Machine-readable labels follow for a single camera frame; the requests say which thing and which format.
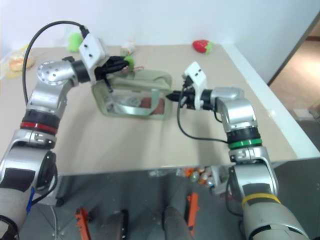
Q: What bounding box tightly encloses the pile of drink cans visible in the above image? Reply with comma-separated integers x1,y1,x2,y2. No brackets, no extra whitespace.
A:
183,166,216,188

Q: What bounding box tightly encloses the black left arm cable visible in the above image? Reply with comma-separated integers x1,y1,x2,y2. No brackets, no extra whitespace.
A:
21,20,90,106

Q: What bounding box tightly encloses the dark rounded shape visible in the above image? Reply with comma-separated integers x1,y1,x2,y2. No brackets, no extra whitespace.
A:
162,205,193,240

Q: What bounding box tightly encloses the green plush toy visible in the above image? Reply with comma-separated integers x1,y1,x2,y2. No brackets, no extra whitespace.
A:
66,31,84,53

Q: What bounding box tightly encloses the yellow plush toy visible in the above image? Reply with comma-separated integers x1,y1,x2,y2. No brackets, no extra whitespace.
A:
0,44,35,80

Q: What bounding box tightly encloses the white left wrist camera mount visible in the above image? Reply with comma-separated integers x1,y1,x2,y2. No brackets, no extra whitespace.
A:
78,33,111,76

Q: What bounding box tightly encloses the small white toy figure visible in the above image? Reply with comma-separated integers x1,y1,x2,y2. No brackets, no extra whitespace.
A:
121,39,137,54

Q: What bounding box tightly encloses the green pouch with clear window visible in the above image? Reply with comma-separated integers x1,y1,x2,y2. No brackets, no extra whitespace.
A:
91,69,174,121

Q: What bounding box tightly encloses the red strawberry plush toy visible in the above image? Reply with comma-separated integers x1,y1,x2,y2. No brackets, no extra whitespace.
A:
192,39,215,55

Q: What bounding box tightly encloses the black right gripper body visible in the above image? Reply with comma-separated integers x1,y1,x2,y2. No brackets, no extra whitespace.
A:
178,76,199,110

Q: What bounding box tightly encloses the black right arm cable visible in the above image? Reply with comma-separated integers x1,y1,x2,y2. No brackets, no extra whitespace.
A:
176,86,230,144

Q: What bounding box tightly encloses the red item inside pouch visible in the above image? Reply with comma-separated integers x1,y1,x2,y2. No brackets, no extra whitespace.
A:
141,97,166,115

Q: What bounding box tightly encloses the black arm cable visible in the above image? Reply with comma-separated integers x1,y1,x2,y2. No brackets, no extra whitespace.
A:
176,86,230,144
21,20,90,106

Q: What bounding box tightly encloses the green plush keychain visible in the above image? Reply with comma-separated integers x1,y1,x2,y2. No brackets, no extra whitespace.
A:
123,55,136,69

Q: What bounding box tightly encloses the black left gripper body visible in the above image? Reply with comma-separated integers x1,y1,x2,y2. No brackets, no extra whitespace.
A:
93,59,114,93

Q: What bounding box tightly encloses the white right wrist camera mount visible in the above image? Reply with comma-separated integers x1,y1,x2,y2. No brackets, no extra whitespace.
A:
181,61,208,110

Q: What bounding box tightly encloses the orange clamp tool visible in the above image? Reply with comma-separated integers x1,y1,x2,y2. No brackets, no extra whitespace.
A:
75,206,92,240
186,192,200,237

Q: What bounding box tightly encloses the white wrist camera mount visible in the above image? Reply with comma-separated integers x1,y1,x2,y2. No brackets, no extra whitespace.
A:
181,61,208,110
78,33,111,76

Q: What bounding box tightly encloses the cardboard box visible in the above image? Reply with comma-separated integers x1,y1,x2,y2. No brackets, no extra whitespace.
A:
292,99,320,121

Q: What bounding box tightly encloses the white container beside cans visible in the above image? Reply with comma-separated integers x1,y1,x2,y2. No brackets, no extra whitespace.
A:
210,164,231,196

